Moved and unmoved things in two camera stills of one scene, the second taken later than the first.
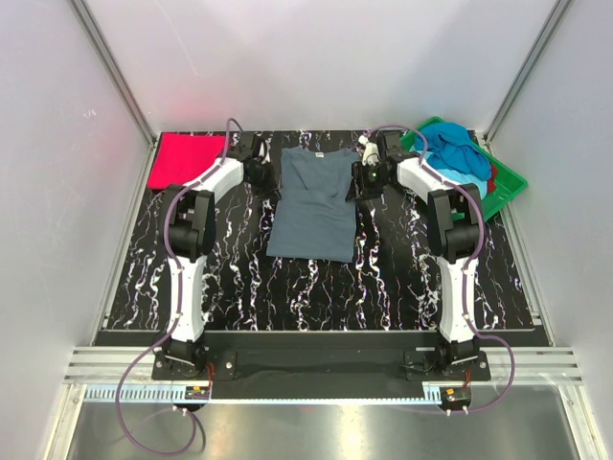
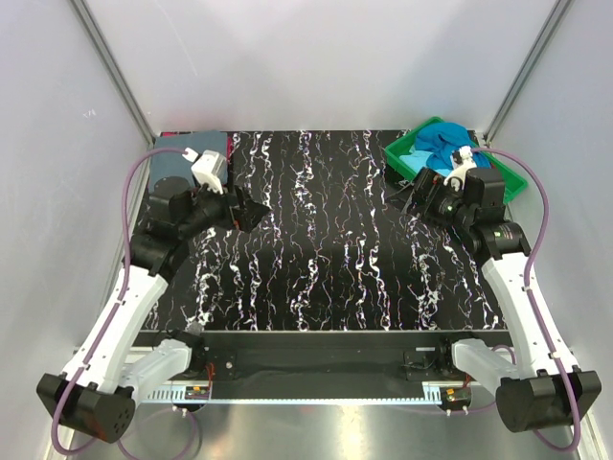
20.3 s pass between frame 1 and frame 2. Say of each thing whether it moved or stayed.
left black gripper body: moved
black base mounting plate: stayed
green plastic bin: stayed
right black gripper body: moved
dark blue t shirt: stayed
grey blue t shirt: moved
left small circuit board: stayed
